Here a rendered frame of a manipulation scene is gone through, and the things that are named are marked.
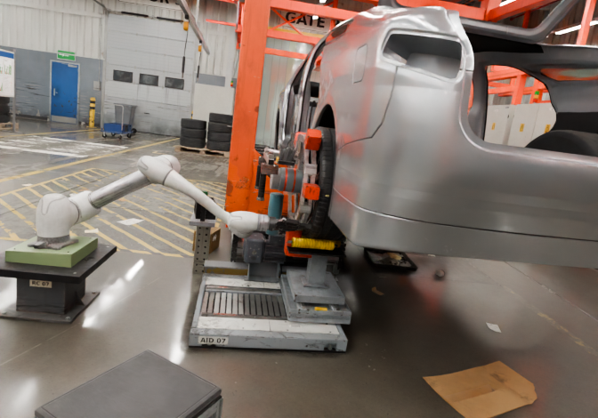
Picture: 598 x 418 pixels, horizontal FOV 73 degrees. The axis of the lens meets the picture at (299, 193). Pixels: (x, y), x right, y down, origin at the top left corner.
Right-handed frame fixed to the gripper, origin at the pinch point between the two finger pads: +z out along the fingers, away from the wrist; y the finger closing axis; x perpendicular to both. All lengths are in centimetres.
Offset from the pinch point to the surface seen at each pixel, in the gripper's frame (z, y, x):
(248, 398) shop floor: -25, -6, -84
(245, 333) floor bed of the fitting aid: -27, -27, -51
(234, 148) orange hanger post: -42, -22, 68
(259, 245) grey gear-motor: -20, -49, 12
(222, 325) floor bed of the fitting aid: -39, -33, -46
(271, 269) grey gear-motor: -8, -77, 8
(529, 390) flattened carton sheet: 116, -9, -78
